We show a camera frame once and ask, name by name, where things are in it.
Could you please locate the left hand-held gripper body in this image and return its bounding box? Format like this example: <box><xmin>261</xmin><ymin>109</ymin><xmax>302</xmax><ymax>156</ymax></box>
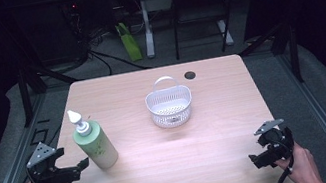
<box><xmin>22</xmin><ymin>136</ymin><xmax>84</xmax><ymax>183</ymax></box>

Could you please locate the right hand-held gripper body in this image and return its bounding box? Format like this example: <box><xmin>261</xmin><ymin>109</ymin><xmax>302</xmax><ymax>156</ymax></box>
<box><xmin>251</xmin><ymin>116</ymin><xmax>299</xmax><ymax>166</ymax></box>

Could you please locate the green pump lotion bottle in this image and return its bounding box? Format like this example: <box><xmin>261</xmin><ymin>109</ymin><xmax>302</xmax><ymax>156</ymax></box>
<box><xmin>66</xmin><ymin>102</ymin><xmax>121</xmax><ymax>175</ymax></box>

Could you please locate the white plastic basket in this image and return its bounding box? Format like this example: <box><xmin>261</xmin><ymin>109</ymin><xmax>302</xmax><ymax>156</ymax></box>
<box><xmin>141</xmin><ymin>72</ymin><xmax>198</xmax><ymax>132</ymax></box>

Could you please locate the person's right hand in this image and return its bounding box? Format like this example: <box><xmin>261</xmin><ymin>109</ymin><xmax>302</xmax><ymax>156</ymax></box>
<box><xmin>271</xmin><ymin>138</ymin><xmax>325</xmax><ymax>183</ymax></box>

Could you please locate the green paper bag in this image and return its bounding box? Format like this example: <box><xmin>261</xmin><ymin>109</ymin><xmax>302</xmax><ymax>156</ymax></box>
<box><xmin>114</xmin><ymin>19</ymin><xmax>144</xmax><ymax>64</ymax></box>

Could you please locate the black metal chair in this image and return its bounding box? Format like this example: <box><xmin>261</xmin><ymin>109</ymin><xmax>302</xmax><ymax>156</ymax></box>
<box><xmin>165</xmin><ymin>0</ymin><xmax>244</xmax><ymax>62</ymax></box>

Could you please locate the white background desk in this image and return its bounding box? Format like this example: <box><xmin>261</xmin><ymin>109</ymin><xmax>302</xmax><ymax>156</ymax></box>
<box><xmin>117</xmin><ymin>0</ymin><xmax>275</xmax><ymax>63</ymax></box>

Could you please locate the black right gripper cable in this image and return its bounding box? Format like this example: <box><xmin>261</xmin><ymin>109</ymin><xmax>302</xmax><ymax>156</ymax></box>
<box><xmin>267</xmin><ymin>138</ymin><xmax>301</xmax><ymax>183</ymax></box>

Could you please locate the black metal frame post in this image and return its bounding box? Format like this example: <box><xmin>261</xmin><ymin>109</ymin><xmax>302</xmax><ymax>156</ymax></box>
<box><xmin>284</xmin><ymin>22</ymin><xmax>305</xmax><ymax>84</ymax></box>
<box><xmin>14</xmin><ymin>66</ymin><xmax>37</xmax><ymax>129</ymax></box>

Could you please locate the black floor cable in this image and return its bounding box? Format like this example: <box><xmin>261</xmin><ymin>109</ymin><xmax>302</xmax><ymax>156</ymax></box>
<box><xmin>87</xmin><ymin>40</ymin><xmax>153</xmax><ymax>81</ymax></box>

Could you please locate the black table cable grommet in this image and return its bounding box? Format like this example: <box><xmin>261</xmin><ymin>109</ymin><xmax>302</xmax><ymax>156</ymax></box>
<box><xmin>183</xmin><ymin>70</ymin><xmax>197</xmax><ymax>81</ymax></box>

